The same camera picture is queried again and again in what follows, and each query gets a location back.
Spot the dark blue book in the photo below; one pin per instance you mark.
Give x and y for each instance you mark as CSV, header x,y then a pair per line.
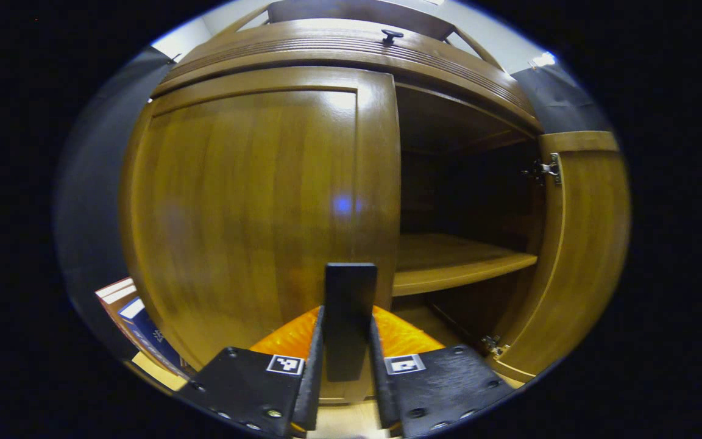
x,y
150,335

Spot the wooden drawer with black knob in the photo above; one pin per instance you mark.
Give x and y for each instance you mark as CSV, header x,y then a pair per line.
x,y
302,46

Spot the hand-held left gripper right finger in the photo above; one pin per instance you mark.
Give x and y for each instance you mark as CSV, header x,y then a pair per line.
x,y
381,390

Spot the small ceiling light panel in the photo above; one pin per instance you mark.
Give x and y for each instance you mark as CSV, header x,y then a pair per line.
x,y
543,59

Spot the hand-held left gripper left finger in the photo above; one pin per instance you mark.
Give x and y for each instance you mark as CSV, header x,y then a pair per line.
x,y
311,390

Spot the wooden shoe cabinet door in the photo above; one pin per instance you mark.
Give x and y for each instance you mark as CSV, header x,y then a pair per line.
x,y
235,201
582,244

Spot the red and white book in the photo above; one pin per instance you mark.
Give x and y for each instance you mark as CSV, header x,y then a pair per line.
x,y
113,292

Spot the wooden double-door shoe cabinet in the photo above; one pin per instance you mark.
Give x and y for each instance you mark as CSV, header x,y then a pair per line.
x,y
448,262

